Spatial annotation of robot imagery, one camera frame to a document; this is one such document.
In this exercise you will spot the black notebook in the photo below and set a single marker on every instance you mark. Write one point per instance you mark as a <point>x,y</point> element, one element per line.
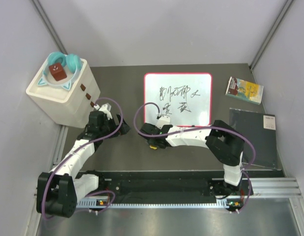
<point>260,130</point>

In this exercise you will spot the brown cube toy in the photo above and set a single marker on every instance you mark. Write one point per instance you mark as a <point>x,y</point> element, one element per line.
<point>57,71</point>

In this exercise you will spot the colourful illustrated book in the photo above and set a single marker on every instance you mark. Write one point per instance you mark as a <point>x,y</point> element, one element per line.
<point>244,90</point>

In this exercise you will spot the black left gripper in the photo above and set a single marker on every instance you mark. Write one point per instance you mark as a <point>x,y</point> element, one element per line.
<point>124,128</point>

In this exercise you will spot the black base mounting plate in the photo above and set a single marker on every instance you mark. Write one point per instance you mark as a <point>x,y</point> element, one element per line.
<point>162,187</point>

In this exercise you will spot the teal cat ear headphones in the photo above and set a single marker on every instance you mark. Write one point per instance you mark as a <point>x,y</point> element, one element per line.
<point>72,65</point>

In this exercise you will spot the pink framed whiteboard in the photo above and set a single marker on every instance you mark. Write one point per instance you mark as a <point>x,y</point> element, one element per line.
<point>185,97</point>

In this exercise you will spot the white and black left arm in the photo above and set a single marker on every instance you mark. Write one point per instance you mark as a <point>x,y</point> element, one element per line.
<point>59,190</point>

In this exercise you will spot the white foam box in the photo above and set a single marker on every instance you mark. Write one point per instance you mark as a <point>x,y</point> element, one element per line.
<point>65,107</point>

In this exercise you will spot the aluminium extrusion rail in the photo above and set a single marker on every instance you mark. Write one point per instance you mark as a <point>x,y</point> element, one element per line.
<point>283,187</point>

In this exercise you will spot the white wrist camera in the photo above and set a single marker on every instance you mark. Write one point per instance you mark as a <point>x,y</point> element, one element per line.
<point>105,108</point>
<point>162,120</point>

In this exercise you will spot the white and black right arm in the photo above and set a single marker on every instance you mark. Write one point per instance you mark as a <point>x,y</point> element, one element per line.
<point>222,141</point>

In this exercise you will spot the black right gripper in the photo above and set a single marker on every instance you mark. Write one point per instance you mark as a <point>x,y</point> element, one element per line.
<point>151,143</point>

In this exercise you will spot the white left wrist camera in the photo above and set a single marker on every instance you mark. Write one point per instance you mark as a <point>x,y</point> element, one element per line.
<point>105,108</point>

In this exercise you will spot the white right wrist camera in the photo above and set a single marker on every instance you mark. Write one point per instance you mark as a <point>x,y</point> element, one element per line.
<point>162,120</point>

